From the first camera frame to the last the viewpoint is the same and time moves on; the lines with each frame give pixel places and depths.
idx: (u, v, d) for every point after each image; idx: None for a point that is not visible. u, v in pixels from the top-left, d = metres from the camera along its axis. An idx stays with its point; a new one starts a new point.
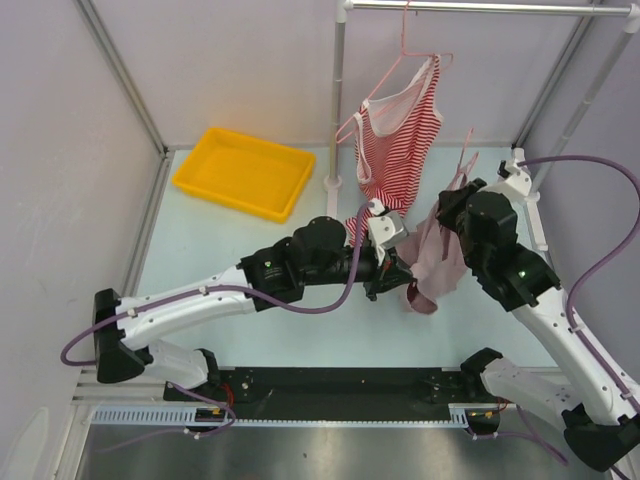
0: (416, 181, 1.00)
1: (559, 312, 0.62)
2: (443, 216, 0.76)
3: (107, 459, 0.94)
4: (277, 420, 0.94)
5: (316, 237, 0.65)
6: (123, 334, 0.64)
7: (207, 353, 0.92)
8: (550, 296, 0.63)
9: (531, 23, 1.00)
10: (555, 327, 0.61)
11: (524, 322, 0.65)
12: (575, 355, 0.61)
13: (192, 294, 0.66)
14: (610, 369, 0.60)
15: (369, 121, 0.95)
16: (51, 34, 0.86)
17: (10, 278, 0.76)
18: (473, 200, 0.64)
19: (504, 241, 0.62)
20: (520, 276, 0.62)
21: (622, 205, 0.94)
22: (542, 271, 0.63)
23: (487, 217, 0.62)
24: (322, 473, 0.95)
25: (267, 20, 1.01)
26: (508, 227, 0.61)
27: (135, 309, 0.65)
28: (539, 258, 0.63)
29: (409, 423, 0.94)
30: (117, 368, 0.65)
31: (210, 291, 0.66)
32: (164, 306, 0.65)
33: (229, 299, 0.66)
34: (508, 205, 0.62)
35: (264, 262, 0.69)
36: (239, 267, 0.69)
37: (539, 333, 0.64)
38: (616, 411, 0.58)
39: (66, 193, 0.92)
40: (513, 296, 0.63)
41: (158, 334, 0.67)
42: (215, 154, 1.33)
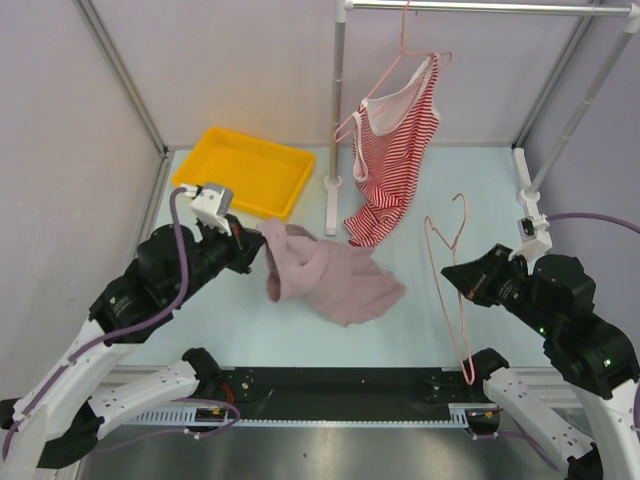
0: (413, 186, 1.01)
1: (628, 407, 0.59)
2: (478, 296, 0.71)
3: (107, 459, 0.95)
4: (277, 420, 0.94)
5: (162, 248, 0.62)
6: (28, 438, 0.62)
7: (196, 351, 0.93)
8: (625, 388, 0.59)
9: (532, 24, 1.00)
10: (619, 421, 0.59)
11: (587, 405, 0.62)
12: (626, 451, 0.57)
13: (63, 371, 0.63)
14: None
15: (367, 119, 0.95)
16: (50, 35, 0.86)
17: (11, 278, 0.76)
18: (544, 264, 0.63)
19: (579, 311, 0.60)
20: (604, 365, 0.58)
21: (622, 206, 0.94)
22: (627, 359, 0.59)
23: (562, 284, 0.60)
24: (322, 474, 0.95)
25: (267, 20, 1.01)
26: (585, 295, 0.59)
27: (24, 412, 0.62)
28: (620, 336, 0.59)
29: (408, 424, 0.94)
30: (73, 445, 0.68)
31: (75, 359, 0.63)
32: (49, 394, 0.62)
33: (96, 357, 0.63)
34: (581, 274, 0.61)
35: (110, 300, 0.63)
36: (92, 319, 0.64)
37: (598, 418, 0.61)
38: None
39: (67, 192, 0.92)
40: (588, 378, 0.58)
41: (65, 416, 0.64)
42: (215, 154, 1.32)
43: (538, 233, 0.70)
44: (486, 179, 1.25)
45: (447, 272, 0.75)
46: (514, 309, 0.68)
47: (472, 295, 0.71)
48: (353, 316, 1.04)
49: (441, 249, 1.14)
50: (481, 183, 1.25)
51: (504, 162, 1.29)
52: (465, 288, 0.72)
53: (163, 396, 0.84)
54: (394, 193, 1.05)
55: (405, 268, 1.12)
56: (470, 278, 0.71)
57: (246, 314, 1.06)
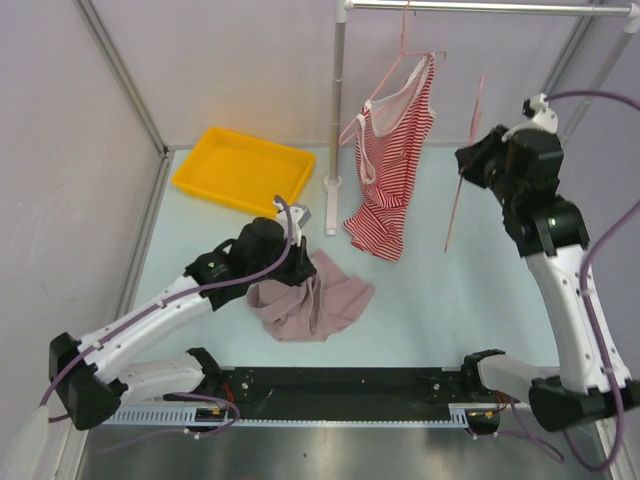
0: (412, 182, 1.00)
1: (573, 270, 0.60)
2: (468, 172, 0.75)
3: (107, 459, 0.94)
4: (277, 420, 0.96)
5: (264, 229, 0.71)
6: (95, 367, 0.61)
7: (197, 350, 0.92)
8: (571, 250, 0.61)
9: (532, 24, 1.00)
10: (564, 283, 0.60)
11: (535, 272, 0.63)
12: (573, 317, 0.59)
13: (152, 311, 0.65)
14: (601, 340, 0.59)
15: (371, 121, 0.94)
16: (50, 34, 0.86)
17: (11, 278, 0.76)
18: (521, 131, 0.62)
19: (538, 178, 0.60)
20: (548, 224, 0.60)
21: (621, 206, 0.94)
22: (574, 228, 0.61)
23: (529, 147, 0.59)
24: (322, 473, 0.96)
25: (267, 20, 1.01)
26: (550, 164, 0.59)
27: (101, 341, 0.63)
28: (575, 212, 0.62)
29: (408, 424, 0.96)
30: (96, 406, 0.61)
31: (167, 303, 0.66)
32: (128, 330, 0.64)
33: (187, 304, 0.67)
34: (556, 145, 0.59)
35: (208, 263, 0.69)
36: (187, 274, 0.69)
37: (545, 284, 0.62)
38: (590, 382, 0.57)
39: (66, 192, 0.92)
40: (533, 238, 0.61)
41: (130, 358, 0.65)
42: (216, 154, 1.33)
43: (537, 114, 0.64)
44: None
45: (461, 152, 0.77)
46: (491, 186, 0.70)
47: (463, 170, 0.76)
48: (329, 330, 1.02)
49: (441, 249, 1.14)
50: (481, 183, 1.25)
51: None
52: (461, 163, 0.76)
53: (173, 384, 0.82)
54: (392, 192, 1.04)
55: (404, 268, 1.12)
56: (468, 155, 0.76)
57: (245, 314, 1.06)
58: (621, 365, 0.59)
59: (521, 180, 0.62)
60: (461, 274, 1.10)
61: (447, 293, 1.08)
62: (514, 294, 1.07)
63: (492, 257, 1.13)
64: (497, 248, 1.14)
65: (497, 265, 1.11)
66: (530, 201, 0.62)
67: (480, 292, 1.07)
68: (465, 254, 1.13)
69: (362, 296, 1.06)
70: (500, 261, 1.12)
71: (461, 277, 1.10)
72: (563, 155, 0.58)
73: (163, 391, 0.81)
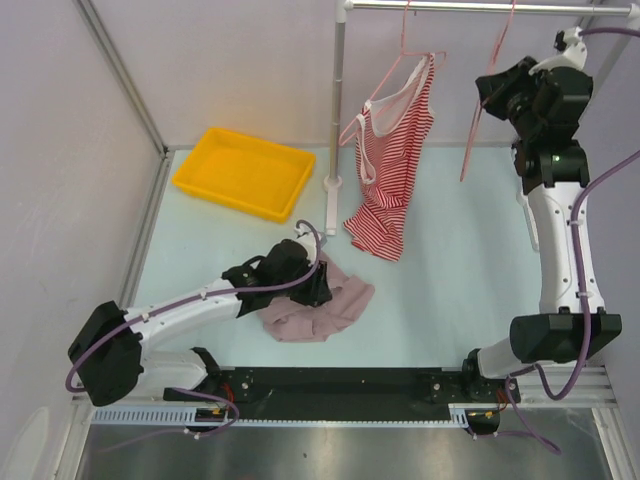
0: (412, 182, 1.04)
1: (567, 203, 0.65)
2: (490, 105, 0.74)
3: (105, 460, 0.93)
4: (276, 420, 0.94)
5: (292, 249, 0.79)
6: (139, 336, 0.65)
7: (199, 350, 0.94)
8: (569, 186, 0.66)
9: (532, 24, 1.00)
10: (556, 214, 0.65)
11: (533, 201, 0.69)
12: (558, 244, 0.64)
13: (194, 299, 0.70)
14: (581, 268, 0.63)
15: (371, 122, 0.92)
16: (51, 34, 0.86)
17: (11, 279, 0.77)
18: (554, 70, 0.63)
19: (558, 118, 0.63)
20: (553, 161, 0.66)
21: (619, 206, 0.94)
22: (577, 168, 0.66)
23: (558, 88, 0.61)
24: (322, 474, 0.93)
25: (268, 20, 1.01)
26: (572, 107, 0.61)
27: (148, 314, 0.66)
28: (582, 156, 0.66)
29: (412, 424, 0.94)
30: (118, 380, 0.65)
31: (209, 296, 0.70)
32: (172, 310, 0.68)
33: (224, 303, 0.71)
34: (586, 88, 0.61)
35: (243, 274, 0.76)
36: (223, 278, 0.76)
37: (539, 212, 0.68)
38: (563, 301, 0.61)
39: (66, 192, 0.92)
40: (536, 171, 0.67)
41: (163, 338, 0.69)
42: (215, 154, 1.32)
43: (568, 50, 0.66)
44: (486, 179, 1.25)
45: (481, 82, 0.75)
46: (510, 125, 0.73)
47: (484, 102, 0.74)
48: (329, 330, 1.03)
49: (441, 249, 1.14)
50: (481, 183, 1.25)
51: (503, 162, 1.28)
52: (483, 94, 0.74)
53: (176, 378, 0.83)
54: (392, 190, 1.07)
55: (404, 267, 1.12)
56: (491, 85, 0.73)
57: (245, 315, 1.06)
58: (597, 295, 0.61)
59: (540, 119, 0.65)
60: (461, 274, 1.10)
61: (447, 293, 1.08)
62: (514, 294, 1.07)
63: (492, 257, 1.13)
64: (497, 248, 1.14)
65: (496, 265, 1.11)
66: (546, 139, 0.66)
67: (480, 292, 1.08)
68: (465, 253, 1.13)
69: (362, 295, 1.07)
70: (500, 262, 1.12)
71: (461, 277, 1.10)
72: (587, 100, 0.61)
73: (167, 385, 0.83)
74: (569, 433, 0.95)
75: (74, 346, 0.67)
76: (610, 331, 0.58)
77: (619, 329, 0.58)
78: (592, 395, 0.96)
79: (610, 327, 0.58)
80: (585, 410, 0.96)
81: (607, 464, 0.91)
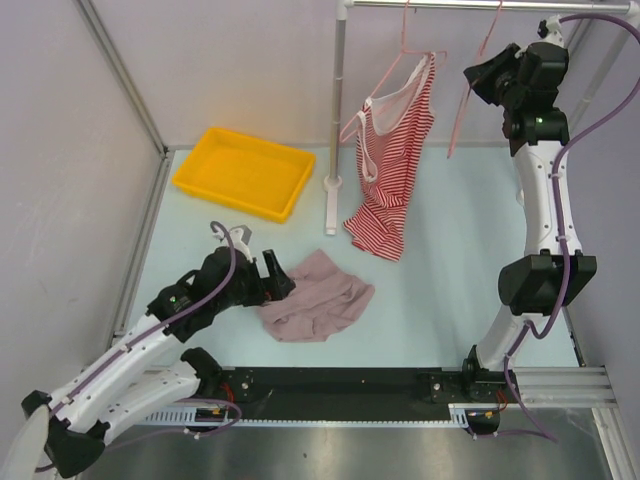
0: (413, 181, 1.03)
1: (548, 158, 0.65)
2: (479, 86, 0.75)
3: (107, 459, 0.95)
4: (277, 420, 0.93)
5: (225, 257, 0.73)
6: (67, 422, 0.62)
7: (191, 351, 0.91)
8: (551, 144, 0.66)
9: (534, 22, 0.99)
10: (539, 168, 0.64)
11: (518, 162, 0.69)
12: (539, 194, 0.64)
13: (118, 357, 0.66)
14: (561, 213, 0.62)
15: (372, 119, 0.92)
16: (50, 34, 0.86)
17: (11, 281, 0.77)
18: (534, 42, 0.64)
19: (539, 84, 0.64)
20: (536, 122, 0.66)
21: (620, 204, 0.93)
22: (559, 129, 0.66)
23: (536, 56, 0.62)
24: (322, 473, 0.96)
25: (267, 20, 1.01)
26: (553, 73, 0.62)
27: (70, 396, 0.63)
28: (563, 120, 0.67)
29: (410, 423, 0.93)
30: (79, 454, 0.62)
31: (132, 347, 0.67)
32: (96, 380, 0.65)
33: (152, 346, 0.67)
34: (563, 55, 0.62)
35: (171, 298, 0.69)
36: (150, 313, 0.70)
37: (523, 169, 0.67)
38: (544, 245, 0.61)
39: (66, 193, 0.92)
40: (521, 132, 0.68)
41: (103, 405, 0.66)
42: (216, 154, 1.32)
43: (548, 35, 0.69)
44: (487, 178, 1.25)
45: (470, 72, 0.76)
46: (500, 99, 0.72)
47: (474, 84, 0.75)
48: (329, 330, 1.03)
49: (441, 249, 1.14)
50: (481, 182, 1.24)
51: (504, 161, 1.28)
52: (472, 77, 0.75)
53: (166, 400, 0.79)
54: (392, 191, 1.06)
55: (404, 267, 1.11)
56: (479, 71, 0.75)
57: (245, 316, 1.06)
58: (576, 239, 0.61)
59: (523, 84, 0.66)
60: (461, 274, 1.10)
61: (447, 294, 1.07)
62: None
63: (491, 257, 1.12)
64: (497, 248, 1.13)
65: (497, 265, 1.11)
66: (529, 102, 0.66)
67: (480, 292, 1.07)
68: (465, 253, 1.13)
69: (362, 297, 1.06)
70: (500, 261, 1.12)
71: (460, 278, 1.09)
72: (566, 67, 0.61)
73: (162, 407, 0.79)
74: (568, 432, 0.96)
75: None
76: (586, 271, 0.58)
77: (594, 270, 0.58)
78: (592, 395, 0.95)
79: (585, 268, 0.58)
80: (585, 410, 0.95)
81: (607, 464, 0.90)
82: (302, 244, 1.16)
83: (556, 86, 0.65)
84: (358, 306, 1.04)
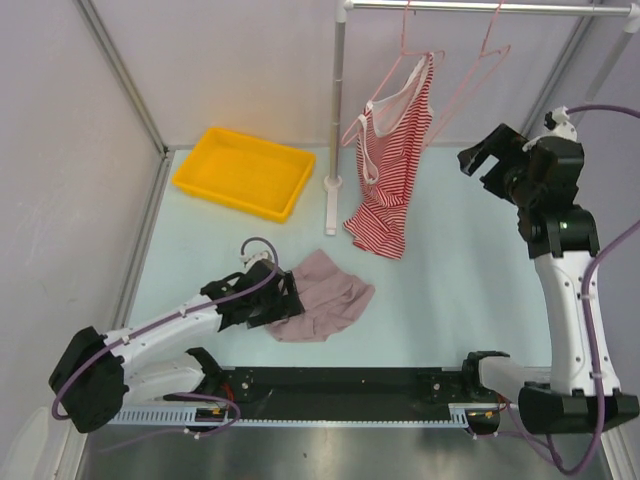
0: (413, 181, 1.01)
1: (576, 273, 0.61)
2: (489, 182, 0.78)
3: (107, 459, 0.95)
4: (277, 420, 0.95)
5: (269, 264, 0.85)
6: (121, 359, 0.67)
7: (195, 350, 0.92)
8: (579, 255, 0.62)
9: (533, 24, 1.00)
10: (566, 286, 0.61)
11: (541, 271, 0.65)
12: (568, 318, 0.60)
13: (174, 318, 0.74)
14: (594, 346, 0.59)
15: (372, 122, 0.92)
16: (51, 35, 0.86)
17: (11, 279, 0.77)
18: (544, 137, 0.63)
19: (554, 181, 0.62)
20: (560, 227, 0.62)
21: (621, 205, 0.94)
22: (587, 234, 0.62)
23: (549, 151, 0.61)
24: (322, 473, 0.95)
25: (268, 21, 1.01)
26: (568, 168, 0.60)
27: (129, 336, 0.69)
28: (590, 220, 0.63)
29: (408, 424, 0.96)
30: (103, 407, 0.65)
31: (188, 313, 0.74)
32: (153, 331, 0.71)
33: (204, 318, 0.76)
34: (578, 151, 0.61)
35: (222, 287, 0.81)
36: (203, 294, 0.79)
37: (547, 281, 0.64)
38: (577, 384, 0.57)
39: (67, 193, 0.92)
40: (543, 237, 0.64)
41: (145, 359, 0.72)
42: (216, 154, 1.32)
43: (557, 126, 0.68)
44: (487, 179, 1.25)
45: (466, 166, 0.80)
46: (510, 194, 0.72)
47: (483, 180, 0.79)
48: (329, 331, 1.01)
49: (441, 250, 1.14)
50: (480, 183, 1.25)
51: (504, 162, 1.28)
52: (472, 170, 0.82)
53: (171, 384, 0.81)
54: (391, 190, 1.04)
55: (405, 267, 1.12)
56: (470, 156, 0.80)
57: None
58: (613, 375, 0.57)
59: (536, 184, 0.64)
60: (460, 274, 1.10)
61: (447, 294, 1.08)
62: (514, 294, 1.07)
63: (491, 257, 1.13)
64: (497, 248, 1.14)
65: (496, 264, 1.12)
66: (546, 204, 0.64)
67: (479, 293, 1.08)
68: (465, 253, 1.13)
69: (363, 298, 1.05)
70: (499, 261, 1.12)
71: (460, 278, 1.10)
72: (582, 162, 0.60)
73: (164, 392, 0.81)
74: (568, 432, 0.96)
75: (51, 377, 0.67)
76: (627, 413, 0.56)
77: (636, 410, 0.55)
78: None
79: (624, 408, 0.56)
80: None
81: (608, 464, 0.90)
82: (302, 243, 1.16)
83: (574, 184, 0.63)
84: (359, 305, 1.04)
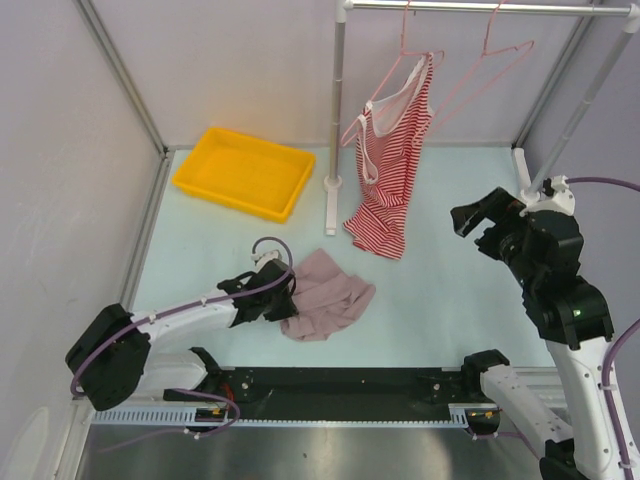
0: (413, 181, 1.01)
1: (596, 364, 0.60)
2: (485, 243, 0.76)
3: (106, 459, 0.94)
4: (277, 420, 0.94)
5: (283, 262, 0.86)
6: (148, 336, 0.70)
7: (197, 350, 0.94)
8: (594, 344, 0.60)
9: (532, 24, 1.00)
10: (586, 377, 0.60)
11: (557, 357, 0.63)
12: (592, 409, 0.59)
13: (196, 306, 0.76)
14: (621, 436, 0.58)
15: (372, 122, 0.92)
16: (50, 34, 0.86)
17: (11, 279, 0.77)
18: (539, 217, 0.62)
19: (559, 264, 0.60)
20: (573, 314, 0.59)
21: (621, 206, 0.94)
22: (598, 317, 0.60)
23: (548, 233, 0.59)
24: (322, 474, 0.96)
25: (268, 21, 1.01)
26: (571, 251, 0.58)
27: (155, 315, 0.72)
28: (597, 295, 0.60)
29: (409, 424, 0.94)
30: (121, 383, 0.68)
31: (208, 303, 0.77)
32: (176, 315, 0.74)
33: (221, 310, 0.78)
34: (576, 230, 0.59)
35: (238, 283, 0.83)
36: (220, 288, 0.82)
37: (565, 370, 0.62)
38: (608, 475, 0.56)
39: (67, 192, 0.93)
40: (558, 326, 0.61)
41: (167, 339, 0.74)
42: (216, 154, 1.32)
43: (556, 195, 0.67)
44: (487, 179, 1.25)
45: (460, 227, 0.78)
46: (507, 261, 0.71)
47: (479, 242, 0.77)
48: (330, 329, 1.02)
49: (441, 250, 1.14)
50: (480, 183, 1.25)
51: (504, 162, 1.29)
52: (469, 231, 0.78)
53: (175, 378, 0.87)
54: (392, 190, 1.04)
55: (404, 267, 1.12)
56: (466, 216, 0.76)
57: None
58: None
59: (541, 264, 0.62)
60: (460, 274, 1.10)
61: (446, 293, 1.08)
62: (514, 294, 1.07)
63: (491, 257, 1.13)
64: None
65: (496, 264, 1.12)
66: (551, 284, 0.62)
67: (479, 293, 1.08)
68: (465, 253, 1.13)
69: (363, 300, 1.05)
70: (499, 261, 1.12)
71: (460, 279, 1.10)
72: (582, 242, 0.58)
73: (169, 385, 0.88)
74: None
75: (73, 348, 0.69)
76: None
77: None
78: None
79: None
80: None
81: None
82: (302, 244, 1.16)
83: (576, 260, 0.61)
84: (357, 307, 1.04)
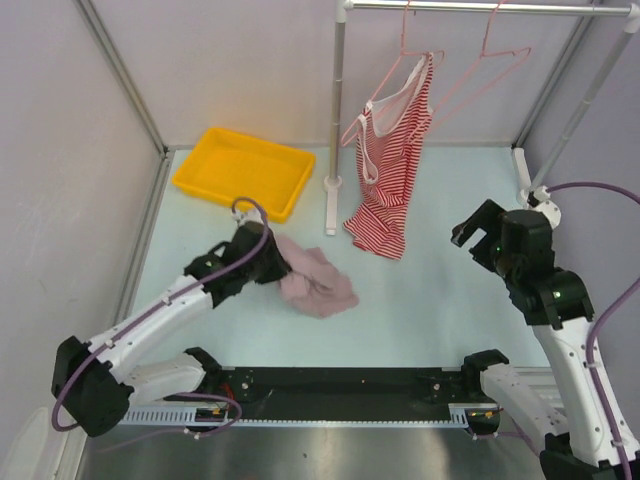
0: (413, 181, 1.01)
1: (579, 343, 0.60)
2: (476, 251, 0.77)
3: (107, 459, 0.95)
4: (277, 420, 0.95)
5: (254, 229, 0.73)
6: (110, 365, 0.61)
7: (194, 350, 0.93)
8: (579, 326, 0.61)
9: (532, 24, 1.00)
10: (571, 356, 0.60)
11: (543, 342, 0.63)
12: (579, 387, 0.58)
13: (159, 308, 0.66)
14: (611, 414, 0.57)
15: (372, 122, 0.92)
16: (50, 34, 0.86)
17: (12, 279, 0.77)
18: (510, 211, 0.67)
19: (533, 250, 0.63)
20: (554, 296, 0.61)
21: (621, 206, 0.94)
22: (578, 299, 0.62)
23: (518, 223, 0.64)
24: (322, 474, 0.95)
25: (268, 21, 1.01)
26: (541, 237, 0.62)
27: (112, 340, 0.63)
28: (576, 280, 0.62)
29: (409, 423, 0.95)
30: (107, 409, 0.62)
31: (173, 300, 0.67)
32: (138, 327, 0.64)
33: (191, 302, 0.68)
34: (543, 219, 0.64)
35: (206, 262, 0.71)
36: (186, 274, 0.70)
37: (552, 356, 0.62)
38: (601, 454, 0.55)
39: (67, 192, 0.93)
40: (540, 310, 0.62)
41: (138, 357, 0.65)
42: (216, 154, 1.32)
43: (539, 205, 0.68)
44: (486, 179, 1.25)
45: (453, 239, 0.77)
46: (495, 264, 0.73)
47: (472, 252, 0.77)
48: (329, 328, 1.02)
49: (441, 250, 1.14)
50: (480, 183, 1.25)
51: (504, 162, 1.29)
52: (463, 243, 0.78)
53: (173, 385, 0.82)
54: (392, 190, 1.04)
55: (404, 267, 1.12)
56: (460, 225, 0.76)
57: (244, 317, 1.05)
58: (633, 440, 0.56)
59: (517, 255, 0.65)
60: (460, 274, 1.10)
61: (446, 293, 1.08)
62: None
63: None
64: None
65: None
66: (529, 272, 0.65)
67: (479, 293, 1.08)
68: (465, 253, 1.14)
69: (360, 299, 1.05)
70: None
71: (460, 278, 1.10)
72: (550, 228, 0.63)
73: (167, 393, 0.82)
74: None
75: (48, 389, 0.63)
76: None
77: None
78: None
79: None
80: None
81: None
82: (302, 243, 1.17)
83: (550, 249, 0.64)
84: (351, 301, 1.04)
